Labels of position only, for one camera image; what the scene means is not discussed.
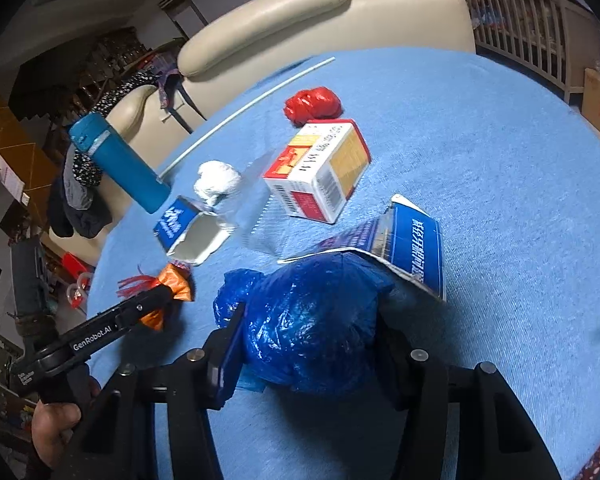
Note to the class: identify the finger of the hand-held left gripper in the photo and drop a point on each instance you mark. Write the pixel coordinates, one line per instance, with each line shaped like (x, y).
(147, 305)

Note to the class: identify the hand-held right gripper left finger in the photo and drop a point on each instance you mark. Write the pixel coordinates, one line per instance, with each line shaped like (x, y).
(230, 355)

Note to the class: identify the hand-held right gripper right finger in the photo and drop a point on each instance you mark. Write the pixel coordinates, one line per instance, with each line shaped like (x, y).
(400, 365)

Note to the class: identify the orange snack wrapper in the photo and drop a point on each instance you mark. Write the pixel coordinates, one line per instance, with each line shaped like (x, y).
(175, 285)

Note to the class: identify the blue toothpaste box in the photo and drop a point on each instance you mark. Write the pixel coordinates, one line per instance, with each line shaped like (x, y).
(187, 230)

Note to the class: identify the blue plastic bag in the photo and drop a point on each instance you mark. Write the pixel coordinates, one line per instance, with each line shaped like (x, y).
(310, 325)

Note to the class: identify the red and white medicine box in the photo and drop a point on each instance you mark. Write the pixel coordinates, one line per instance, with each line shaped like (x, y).
(320, 175)

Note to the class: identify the person's left hand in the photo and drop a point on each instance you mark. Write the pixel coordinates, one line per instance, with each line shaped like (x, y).
(55, 425)

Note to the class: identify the flat blue carton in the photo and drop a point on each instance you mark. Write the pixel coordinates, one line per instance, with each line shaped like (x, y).
(410, 242)

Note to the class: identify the dark floral clothing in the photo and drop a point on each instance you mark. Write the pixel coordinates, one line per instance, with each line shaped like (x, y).
(82, 195)

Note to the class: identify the clear plastic wrap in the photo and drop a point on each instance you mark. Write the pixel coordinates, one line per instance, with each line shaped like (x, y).
(252, 220)

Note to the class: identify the white crumpled tissue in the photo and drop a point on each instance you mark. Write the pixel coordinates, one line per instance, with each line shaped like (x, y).
(217, 180)

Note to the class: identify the blue thermos bottle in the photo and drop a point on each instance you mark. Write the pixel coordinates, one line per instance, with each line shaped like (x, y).
(117, 162)

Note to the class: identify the thin white rod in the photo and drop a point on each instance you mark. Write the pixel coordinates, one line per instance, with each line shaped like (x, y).
(245, 110)

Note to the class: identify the dark wooden shelf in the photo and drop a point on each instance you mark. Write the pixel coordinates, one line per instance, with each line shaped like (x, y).
(100, 65)

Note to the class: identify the red crumpled plastic ball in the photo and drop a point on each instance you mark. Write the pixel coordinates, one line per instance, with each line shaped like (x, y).
(312, 105)

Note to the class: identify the beige leather sofa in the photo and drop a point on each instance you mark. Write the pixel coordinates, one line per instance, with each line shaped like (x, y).
(290, 25)

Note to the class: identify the wooden crib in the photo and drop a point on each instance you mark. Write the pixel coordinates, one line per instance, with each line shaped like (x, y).
(525, 25)

